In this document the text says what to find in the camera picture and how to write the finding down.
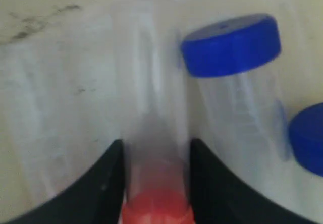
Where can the blue-capped clear tube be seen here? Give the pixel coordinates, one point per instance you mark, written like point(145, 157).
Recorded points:
point(232, 61)
point(305, 134)

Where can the orange-capped clear tube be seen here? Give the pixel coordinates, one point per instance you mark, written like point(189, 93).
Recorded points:
point(152, 111)

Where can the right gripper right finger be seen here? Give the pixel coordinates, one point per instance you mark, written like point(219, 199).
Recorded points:
point(220, 193)

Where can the cream plastic bin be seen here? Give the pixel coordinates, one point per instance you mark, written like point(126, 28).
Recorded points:
point(59, 103)

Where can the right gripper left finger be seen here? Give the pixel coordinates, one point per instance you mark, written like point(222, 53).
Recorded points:
point(96, 197)

